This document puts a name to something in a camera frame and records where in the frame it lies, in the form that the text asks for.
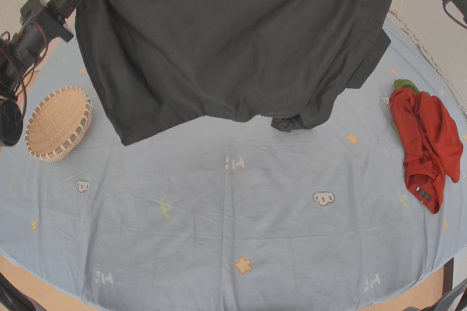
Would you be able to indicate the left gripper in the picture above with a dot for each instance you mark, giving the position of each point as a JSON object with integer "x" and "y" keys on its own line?
{"x": 58, "y": 29}

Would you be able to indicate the black shirt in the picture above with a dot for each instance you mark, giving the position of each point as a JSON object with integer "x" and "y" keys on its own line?
{"x": 233, "y": 40}

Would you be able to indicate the green garment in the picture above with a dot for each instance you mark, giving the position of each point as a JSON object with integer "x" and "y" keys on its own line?
{"x": 405, "y": 85}

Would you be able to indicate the round woven basket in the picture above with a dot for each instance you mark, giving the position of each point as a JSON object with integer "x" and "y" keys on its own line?
{"x": 54, "y": 123}

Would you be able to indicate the red shirt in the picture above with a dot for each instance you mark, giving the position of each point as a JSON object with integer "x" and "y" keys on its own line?
{"x": 430, "y": 142}

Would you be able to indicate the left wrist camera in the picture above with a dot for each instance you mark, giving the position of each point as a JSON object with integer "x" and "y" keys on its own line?
{"x": 34, "y": 7}

